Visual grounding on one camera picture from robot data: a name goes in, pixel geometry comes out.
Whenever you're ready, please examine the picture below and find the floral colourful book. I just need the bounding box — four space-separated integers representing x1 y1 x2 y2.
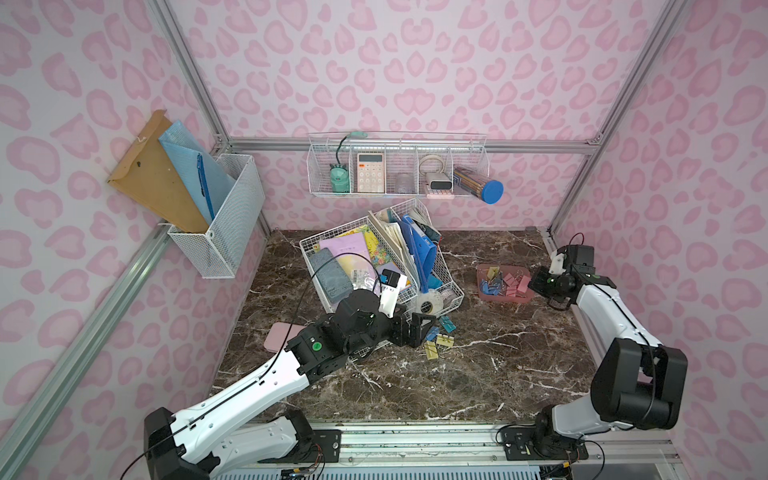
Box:
353 225 391 265

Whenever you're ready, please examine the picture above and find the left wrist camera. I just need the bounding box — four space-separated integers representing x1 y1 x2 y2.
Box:
379 268 407 318

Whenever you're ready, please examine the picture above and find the yellow binder clip lower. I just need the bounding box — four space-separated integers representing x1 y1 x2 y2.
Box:
424 341 439 361

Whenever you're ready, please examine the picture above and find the pink storage box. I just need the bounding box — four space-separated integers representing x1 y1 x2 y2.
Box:
476 264 535 304

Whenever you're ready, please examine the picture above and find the pink box lid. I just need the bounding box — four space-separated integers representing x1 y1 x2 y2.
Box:
264 322 304 353

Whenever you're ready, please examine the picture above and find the teal binder clip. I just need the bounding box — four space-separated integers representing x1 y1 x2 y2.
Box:
439 316 456 333

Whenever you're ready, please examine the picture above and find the olive yellow binder clip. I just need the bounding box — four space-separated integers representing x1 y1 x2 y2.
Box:
487 266 500 282

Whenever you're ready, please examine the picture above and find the tape roll on shelf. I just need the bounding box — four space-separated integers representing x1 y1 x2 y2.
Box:
418 154 446 175

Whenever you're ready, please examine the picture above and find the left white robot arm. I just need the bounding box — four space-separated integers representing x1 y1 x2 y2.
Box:
139 290 436 479

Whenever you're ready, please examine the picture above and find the pink calculator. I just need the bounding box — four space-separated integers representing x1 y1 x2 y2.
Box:
356 152 386 193

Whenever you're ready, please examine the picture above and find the purple paper pad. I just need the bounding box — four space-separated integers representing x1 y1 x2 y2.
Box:
318 233 378 290

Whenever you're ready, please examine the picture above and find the brown paper envelope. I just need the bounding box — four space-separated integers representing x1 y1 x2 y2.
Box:
107 110 208 233

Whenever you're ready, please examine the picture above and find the white wire desk basket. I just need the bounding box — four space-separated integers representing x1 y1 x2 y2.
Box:
300 199 465 318

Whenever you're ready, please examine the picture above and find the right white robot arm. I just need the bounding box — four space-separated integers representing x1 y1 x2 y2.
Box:
529 267 688 439

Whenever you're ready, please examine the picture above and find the large white tape roll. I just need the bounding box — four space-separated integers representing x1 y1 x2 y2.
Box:
414 289 445 316

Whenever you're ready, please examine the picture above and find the small pink grey device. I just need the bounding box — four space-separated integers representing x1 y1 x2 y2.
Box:
425 172 454 200

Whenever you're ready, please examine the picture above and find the light blue folder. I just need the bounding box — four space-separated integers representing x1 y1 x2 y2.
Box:
159 121 236 225

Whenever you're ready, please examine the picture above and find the grey notebook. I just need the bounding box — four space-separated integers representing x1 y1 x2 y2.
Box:
309 248 353 305

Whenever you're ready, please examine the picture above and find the blue pen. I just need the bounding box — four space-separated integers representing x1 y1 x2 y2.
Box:
196 154 215 222

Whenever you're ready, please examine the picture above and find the blue capped pencil tube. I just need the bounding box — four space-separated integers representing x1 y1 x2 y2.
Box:
453 167 504 205

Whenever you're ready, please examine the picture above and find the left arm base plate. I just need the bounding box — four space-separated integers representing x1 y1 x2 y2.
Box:
259 429 342 464

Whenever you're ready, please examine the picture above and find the blue binder clip pair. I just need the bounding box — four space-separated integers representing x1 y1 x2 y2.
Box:
479 280 506 296

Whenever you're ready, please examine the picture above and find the blue file folder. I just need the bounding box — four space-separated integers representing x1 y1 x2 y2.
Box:
397 215 437 293

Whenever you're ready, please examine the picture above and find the white wire wall shelf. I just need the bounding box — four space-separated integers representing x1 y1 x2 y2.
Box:
306 131 490 198

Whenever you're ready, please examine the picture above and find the white mesh wall file holder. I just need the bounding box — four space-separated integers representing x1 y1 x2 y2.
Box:
168 153 266 279

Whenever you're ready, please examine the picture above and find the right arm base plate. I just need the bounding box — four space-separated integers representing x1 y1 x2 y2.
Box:
495 425 589 463

